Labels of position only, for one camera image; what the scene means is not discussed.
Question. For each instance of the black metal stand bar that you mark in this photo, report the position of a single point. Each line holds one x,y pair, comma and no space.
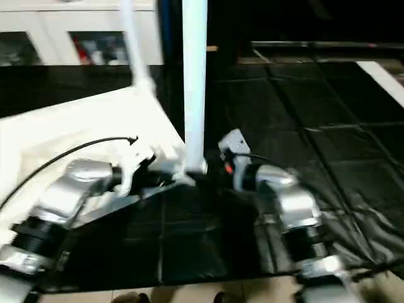
378,266

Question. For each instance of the white plastic table leg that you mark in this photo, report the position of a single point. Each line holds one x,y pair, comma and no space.
139,63
195,79

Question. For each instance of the small yellow label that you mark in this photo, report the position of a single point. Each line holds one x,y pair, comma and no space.
212,48

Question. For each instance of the red white package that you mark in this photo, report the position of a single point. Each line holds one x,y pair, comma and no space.
82,50

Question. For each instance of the white board strip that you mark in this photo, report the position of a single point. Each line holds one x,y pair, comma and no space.
378,79

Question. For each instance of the white plastic table top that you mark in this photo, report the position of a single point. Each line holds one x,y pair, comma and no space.
79,126

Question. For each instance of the dark robot foot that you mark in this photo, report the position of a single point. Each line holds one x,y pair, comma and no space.
220,298
129,298

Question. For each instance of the dark right robot foot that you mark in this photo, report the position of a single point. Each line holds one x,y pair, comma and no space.
220,298

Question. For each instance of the dark left robot foot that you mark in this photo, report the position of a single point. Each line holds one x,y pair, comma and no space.
129,298

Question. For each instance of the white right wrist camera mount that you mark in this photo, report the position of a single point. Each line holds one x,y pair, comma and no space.
235,142

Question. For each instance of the black work mat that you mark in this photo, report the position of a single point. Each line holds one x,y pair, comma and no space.
315,142

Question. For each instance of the black television screen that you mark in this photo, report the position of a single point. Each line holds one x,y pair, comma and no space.
331,22

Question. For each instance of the white glass-door cabinet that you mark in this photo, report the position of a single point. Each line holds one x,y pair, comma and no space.
47,19

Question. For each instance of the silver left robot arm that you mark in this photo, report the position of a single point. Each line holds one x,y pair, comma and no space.
63,189

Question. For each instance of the dark blue black cabinet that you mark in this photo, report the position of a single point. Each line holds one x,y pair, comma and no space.
227,25

